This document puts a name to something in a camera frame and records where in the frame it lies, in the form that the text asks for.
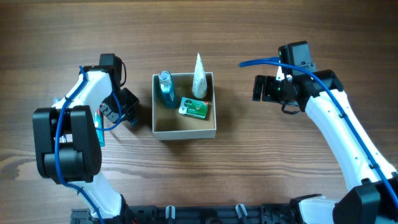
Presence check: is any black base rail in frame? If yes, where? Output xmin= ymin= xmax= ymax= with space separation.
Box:
xmin=70 ymin=203 xmax=346 ymax=224

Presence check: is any left blue cable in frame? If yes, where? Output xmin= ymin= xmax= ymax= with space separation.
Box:
xmin=54 ymin=65 xmax=123 ymax=224

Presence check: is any white cream tube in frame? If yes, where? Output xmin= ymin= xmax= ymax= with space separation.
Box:
xmin=192 ymin=53 xmax=208 ymax=99

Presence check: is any blue cable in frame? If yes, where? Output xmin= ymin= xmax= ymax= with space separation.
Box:
xmin=238 ymin=57 xmax=398 ymax=209
xmin=54 ymin=65 xmax=123 ymax=224

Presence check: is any right blue cable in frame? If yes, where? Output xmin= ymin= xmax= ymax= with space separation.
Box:
xmin=238 ymin=57 xmax=398 ymax=209

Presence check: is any blue mouthwash bottle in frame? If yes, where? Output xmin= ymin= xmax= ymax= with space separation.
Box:
xmin=159 ymin=70 xmax=176 ymax=108

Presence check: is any green soap box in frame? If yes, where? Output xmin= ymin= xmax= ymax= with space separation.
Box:
xmin=178 ymin=97 xmax=209 ymax=119

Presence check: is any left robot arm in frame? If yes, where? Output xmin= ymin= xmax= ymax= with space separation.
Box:
xmin=32 ymin=54 xmax=139 ymax=223

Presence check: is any small toothpaste tube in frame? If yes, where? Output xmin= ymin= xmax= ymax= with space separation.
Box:
xmin=94 ymin=109 xmax=105 ymax=147

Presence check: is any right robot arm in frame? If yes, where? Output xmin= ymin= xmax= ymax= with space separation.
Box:
xmin=253 ymin=68 xmax=397 ymax=223

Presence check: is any blue disposable razor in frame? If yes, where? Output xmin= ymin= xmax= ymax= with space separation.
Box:
xmin=128 ymin=116 xmax=139 ymax=126

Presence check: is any white cardboard box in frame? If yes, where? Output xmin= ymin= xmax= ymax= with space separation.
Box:
xmin=152 ymin=72 xmax=217 ymax=141

